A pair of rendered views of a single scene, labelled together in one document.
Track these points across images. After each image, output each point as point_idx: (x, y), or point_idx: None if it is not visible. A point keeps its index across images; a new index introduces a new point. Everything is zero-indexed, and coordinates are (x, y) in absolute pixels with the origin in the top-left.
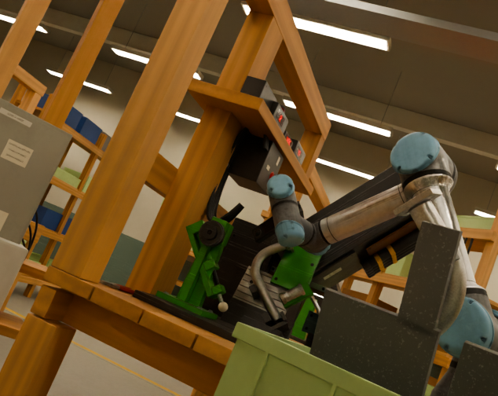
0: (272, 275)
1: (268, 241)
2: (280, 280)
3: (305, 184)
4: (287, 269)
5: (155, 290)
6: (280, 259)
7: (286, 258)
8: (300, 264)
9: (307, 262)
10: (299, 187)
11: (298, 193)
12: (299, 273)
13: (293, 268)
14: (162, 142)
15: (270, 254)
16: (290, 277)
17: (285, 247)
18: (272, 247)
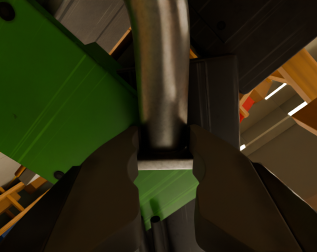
0: (60, 4)
1: (244, 40)
2: None
3: (316, 132)
4: (50, 83)
5: None
6: (193, 49)
7: (107, 98)
8: (68, 141)
9: (73, 165)
10: None
11: (302, 90)
12: (26, 126)
13: (55, 111)
14: None
15: (132, 32)
16: (9, 84)
17: (91, 166)
18: (162, 66)
